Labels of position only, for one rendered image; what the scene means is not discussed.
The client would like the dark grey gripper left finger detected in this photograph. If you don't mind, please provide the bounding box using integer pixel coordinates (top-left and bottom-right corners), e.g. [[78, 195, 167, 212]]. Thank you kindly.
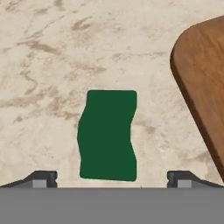
[[0, 170, 59, 189]]

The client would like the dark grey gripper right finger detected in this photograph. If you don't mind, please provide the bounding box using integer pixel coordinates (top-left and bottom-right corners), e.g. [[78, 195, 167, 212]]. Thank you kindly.
[[166, 170, 224, 189]]

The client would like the green sponge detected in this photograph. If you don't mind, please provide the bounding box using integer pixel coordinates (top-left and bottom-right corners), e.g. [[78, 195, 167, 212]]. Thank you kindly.
[[76, 89, 138, 182]]

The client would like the brown wooden cutting board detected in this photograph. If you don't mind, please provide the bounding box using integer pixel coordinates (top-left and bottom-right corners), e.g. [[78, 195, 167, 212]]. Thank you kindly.
[[170, 16, 224, 182]]

